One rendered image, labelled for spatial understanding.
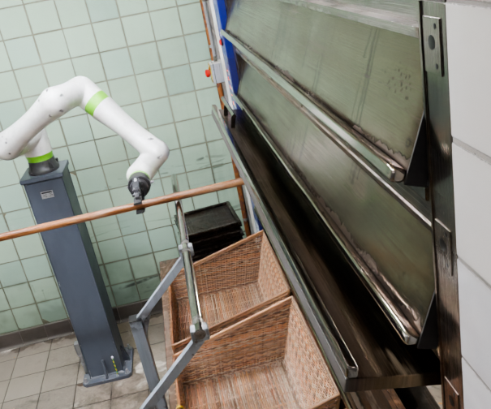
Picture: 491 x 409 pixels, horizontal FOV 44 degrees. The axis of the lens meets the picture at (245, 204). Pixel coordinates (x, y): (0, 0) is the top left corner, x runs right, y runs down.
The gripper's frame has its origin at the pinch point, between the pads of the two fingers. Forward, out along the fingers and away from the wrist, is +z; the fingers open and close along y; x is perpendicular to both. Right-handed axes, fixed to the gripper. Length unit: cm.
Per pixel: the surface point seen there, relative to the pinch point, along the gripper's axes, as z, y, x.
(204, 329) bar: 90, 2, -16
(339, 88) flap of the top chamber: 117, -57, -51
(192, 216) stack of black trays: -58, 34, -18
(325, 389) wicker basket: 79, 40, -46
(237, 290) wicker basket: -23, 60, -31
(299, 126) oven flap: 68, -37, -53
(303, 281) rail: 123, -25, -38
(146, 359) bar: 42, 40, 7
